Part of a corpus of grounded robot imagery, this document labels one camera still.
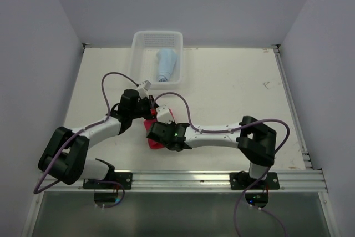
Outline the pink towel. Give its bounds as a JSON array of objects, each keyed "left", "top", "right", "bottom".
[{"left": 144, "top": 119, "right": 165, "bottom": 150}]

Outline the light blue towel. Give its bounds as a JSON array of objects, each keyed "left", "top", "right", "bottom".
[{"left": 156, "top": 48, "right": 178, "bottom": 82}]

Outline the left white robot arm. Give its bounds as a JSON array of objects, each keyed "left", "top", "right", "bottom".
[{"left": 35, "top": 89, "right": 156, "bottom": 191}]

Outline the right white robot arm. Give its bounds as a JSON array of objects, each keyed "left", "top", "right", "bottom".
[{"left": 146, "top": 116, "right": 277, "bottom": 189}]

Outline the white plastic basket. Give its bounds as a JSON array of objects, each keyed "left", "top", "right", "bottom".
[{"left": 128, "top": 31, "right": 184, "bottom": 90}]

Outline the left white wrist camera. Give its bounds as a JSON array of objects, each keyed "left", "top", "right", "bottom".
[{"left": 136, "top": 80, "right": 151, "bottom": 99}]

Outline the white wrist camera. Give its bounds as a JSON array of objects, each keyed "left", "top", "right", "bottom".
[
  {"left": 151, "top": 105, "right": 175, "bottom": 124},
  {"left": 136, "top": 80, "right": 151, "bottom": 99}
]

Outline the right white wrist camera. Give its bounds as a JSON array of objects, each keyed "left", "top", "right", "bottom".
[{"left": 151, "top": 105, "right": 175, "bottom": 124}]

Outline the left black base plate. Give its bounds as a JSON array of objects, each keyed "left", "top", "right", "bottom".
[{"left": 83, "top": 171, "right": 133, "bottom": 190}]

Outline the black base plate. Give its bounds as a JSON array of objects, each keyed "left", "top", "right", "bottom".
[
  {"left": 83, "top": 171, "right": 133, "bottom": 190},
  {"left": 229, "top": 171, "right": 280, "bottom": 190}
]

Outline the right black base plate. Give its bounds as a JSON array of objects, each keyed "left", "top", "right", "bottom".
[{"left": 229, "top": 171, "right": 280, "bottom": 190}]

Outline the aluminium mounting rail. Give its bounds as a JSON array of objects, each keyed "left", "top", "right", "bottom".
[{"left": 35, "top": 169, "right": 325, "bottom": 193}]

